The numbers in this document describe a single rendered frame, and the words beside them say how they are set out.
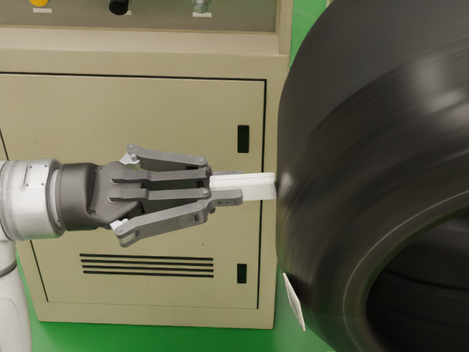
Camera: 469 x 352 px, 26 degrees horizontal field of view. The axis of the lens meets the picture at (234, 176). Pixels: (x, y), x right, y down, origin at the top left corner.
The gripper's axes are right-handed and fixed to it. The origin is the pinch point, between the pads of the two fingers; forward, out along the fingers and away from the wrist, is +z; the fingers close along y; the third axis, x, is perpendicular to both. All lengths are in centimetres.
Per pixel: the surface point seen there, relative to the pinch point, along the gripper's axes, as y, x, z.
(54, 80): 50, 32, -38
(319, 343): 47, 122, -1
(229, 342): 47, 119, -21
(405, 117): -7.6, -18.5, 17.0
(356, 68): 1.0, -16.1, 12.9
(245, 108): 50, 43, -7
